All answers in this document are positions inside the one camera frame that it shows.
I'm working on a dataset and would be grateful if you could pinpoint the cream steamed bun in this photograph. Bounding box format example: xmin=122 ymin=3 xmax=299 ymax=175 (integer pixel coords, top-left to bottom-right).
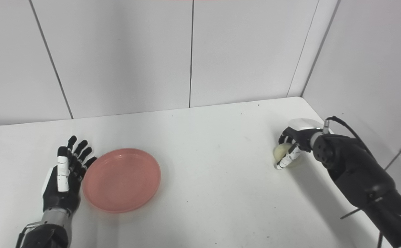
xmin=272 ymin=143 xmax=304 ymax=168

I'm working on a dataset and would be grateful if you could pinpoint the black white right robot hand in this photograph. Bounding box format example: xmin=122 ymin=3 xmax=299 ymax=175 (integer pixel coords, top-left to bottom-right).
xmin=274 ymin=118 xmax=325 ymax=170

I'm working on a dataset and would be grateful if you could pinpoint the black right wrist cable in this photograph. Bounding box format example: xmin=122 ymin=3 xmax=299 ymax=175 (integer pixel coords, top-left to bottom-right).
xmin=323 ymin=116 xmax=377 ymax=161

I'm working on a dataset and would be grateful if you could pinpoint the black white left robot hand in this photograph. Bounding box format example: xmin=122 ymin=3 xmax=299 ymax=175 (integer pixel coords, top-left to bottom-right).
xmin=41 ymin=135 xmax=97 ymax=217

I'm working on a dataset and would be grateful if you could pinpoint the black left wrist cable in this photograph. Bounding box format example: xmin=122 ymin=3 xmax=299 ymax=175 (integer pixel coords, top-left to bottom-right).
xmin=16 ymin=222 xmax=35 ymax=248

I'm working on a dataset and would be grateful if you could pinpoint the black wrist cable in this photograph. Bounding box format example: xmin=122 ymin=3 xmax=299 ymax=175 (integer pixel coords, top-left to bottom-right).
xmin=323 ymin=116 xmax=377 ymax=161
xmin=16 ymin=222 xmax=35 ymax=248

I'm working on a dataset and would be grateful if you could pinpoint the pink round plate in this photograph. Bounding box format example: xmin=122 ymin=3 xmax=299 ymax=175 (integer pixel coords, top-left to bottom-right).
xmin=83 ymin=148 xmax=162 ymax=213

